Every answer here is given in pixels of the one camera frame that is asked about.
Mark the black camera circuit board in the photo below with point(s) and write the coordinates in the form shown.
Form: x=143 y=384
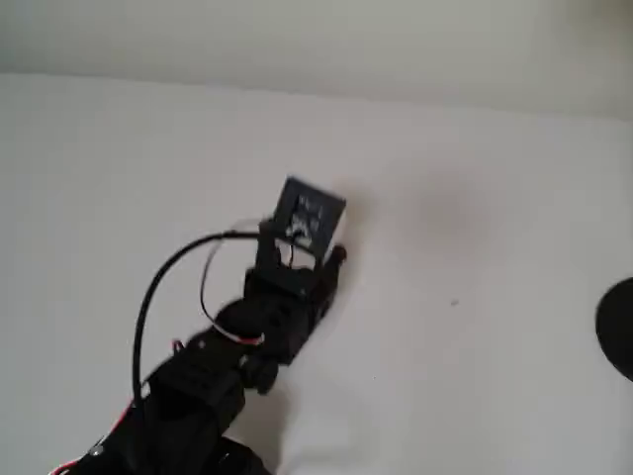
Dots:
x=309 y=213

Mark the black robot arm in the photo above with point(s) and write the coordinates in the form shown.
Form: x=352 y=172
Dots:
x=193 y=386

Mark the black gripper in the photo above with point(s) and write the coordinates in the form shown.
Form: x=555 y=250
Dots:
x=323 y=292

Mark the black round object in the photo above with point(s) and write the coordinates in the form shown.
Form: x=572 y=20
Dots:
x=618 y=326

